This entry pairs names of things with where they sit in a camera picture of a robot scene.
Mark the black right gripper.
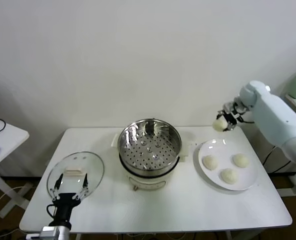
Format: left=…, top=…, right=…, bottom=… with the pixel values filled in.
left=217, top=110, right=238, bottom=132

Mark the glass pot lid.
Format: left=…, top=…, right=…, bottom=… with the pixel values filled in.
left=46, top=151, right=105, bottom=201

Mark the white side table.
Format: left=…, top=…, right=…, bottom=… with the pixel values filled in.
left=0, top=121, right=30, bottom=219

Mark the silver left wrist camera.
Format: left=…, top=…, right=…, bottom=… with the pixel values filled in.
left=25, top=226, right=61, bottom=240

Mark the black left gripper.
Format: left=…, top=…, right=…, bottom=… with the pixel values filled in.
left=49, top=173, right=89, bottom=229

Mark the steel steamer pot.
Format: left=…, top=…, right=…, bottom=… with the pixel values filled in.
left=111, top=133, right=190, bottom=192

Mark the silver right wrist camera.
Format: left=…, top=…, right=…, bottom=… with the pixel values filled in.
left=222, top=98, right=250, bottom=116

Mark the white floor cable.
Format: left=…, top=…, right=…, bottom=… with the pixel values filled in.
left=0, top=183, right=33, bottom=201

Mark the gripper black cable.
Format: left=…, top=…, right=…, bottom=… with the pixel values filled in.
left=46, top=203, right=57, bottom=219
left=235, top=117, right=255, bottom=125

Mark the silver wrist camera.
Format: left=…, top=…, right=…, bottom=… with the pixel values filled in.
left=222, top=98, right=250, bottom=116
left=25, top=226, right=61, bottom=240

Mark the white plate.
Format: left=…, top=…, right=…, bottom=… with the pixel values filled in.
left=193, top=139, right=259, bottom=192

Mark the steel steamer basket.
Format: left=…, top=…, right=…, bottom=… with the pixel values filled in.
left=117, top=119, right=183, bottom=176

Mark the white steamed baozi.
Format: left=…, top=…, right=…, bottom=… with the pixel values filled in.
left=230, top=153, right=250, bottom=168
left=212, top=117, right=229, bottom=132
left=202, top=154, right=219, bottom=171
left=220, top=168, right=239, bottom=185

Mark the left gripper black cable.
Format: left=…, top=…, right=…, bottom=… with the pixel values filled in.
left=46, top=203, right=57, bottom=219

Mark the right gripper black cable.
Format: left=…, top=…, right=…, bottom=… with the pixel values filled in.
left=235, top=117, right=255, bottom=125

